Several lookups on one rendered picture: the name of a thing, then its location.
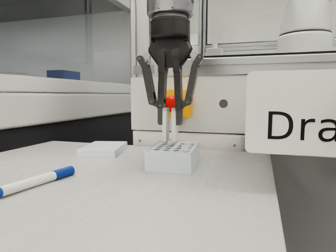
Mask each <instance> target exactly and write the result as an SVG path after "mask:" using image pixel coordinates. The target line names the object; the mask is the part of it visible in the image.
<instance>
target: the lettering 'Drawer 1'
mask: <svg viewBox="0 0 336 252"><path fill-rule="evenodd" d="M273 115H283V116H285V117H286V118H287V119H288V123H289V127H288V131H287V133H286V134H284V135H281V136H272V121H273ZM309 122H314V123H315V119H314V118H312V119H308V120H307V121H306V122H305V119H301V130H300V140H303V141H304V138H305V126H306V124H307V123H309ZM326 122H331V123H334V124H335V128H333V127H327V128H323V129H321V130H320V131H319V133H318V137H319V139H320V140H321V141H323V142H331V141H333V140H334V141H335V142H336V120H334V119H323V120H321V124H322V123H326ZM292 131H293V119H292V117H291V116H290V115H289V114H287V113H285V112H281V111H269V112H268V136H267V139H284V138H287V137H288V136H290V134H291V133H292ZM324 131H335V134H334V136H333V137H332V138H329V139H326V138H324V137H323V132H324Z"/></svg>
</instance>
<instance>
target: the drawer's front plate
mask: <svg viewBox="0 0 336 252"><path fill-rule="evenodd" d="M269 112H284V113H287V114H289V115H290V116H291V118H292V120H293V130H292V133H291V134H290V136H288V137H286V138H283V139H268V121H269ZM301 119H305V122H306V121H307V120H309V119H315V122H308V123H307V124H306V125H305V129H304V140H301ZM326 119H332V120H335V121H336V69H310V70H268V71H251V72H249V73H248V75H247V78H246V113H245V150H246V151H247V152H249V153H257V154H274V155H292V156H309V157H327V158H336V141H335V139H334V140H332V141H329V142H325V141H322V140H320V139H319V131H320V130H321V129H323V128H336V126H335V124H334V123H332V122H324V123H321V120H326ZM288 129H289V121H288V119H287V118H286V117H285V116H284V115H280V114H273V115H272V135H271V136H283V135H285V134H286V133H287V132H288ZM334 135H335V130H327V131H324V132H323V133H322V136H323V137H324V138H325V139H331V138H332V137H333V136H334Z"/></svg>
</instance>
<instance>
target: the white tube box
mask: <svg viewBox="0 0 336 252"><path fill-rule="evenodd" d="M184 144H185V141H178V142H177V143H176V144H174V145H173V147H168V145H167V143H166V144H162V140H161V141H159V142H158V143H156V144H155V145H153V146H151V147H150V148H148V149H147V150H145V151H144V172H151V173H168V174H186V175H191V174H192V172H193V170H194V168H195V166H196V164H197V162H198V160H199V142H197V141H191V149H189V150H188V152H182V145H184Z"/></svg>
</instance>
